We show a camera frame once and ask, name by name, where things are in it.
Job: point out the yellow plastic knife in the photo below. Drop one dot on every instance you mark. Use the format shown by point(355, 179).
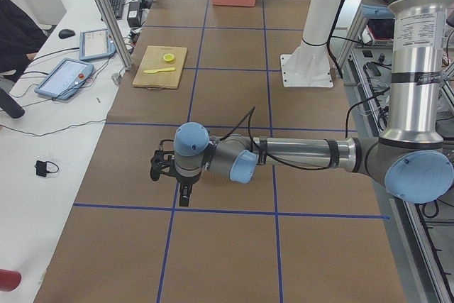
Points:
point(155, 71)

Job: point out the white pedestal column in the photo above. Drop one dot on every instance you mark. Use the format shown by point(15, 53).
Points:
point(308, 65)

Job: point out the bamboo cutting board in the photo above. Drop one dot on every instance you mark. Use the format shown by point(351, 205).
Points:
point(161, 67)

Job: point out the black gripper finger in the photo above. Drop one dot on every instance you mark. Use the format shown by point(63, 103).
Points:
point(185, 191)

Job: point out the teach pendant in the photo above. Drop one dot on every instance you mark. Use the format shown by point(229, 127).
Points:
point(96, 44)
point(65, 79)

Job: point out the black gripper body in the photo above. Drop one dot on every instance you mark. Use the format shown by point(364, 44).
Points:
point(186, 182)

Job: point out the red bottle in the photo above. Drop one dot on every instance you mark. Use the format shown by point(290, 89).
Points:
point(9, 280)

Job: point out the teach pendant near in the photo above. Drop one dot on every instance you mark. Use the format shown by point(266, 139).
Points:
point(65, 79)

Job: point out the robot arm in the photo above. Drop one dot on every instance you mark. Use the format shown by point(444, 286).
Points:
point(406, 158)

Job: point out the aluminium frame post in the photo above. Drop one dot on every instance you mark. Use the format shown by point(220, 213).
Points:
point(107, 15)

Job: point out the black computer mouse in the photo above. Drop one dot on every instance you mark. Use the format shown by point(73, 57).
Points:
point(66, 33)

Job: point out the brown table mat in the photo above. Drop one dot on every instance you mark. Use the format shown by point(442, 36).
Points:
point(287, 236)

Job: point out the yellow lemon slice toy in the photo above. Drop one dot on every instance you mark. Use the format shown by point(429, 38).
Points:
point(168, 57)

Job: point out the teach pendant far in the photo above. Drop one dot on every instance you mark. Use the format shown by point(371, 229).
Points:
point(96, 44)

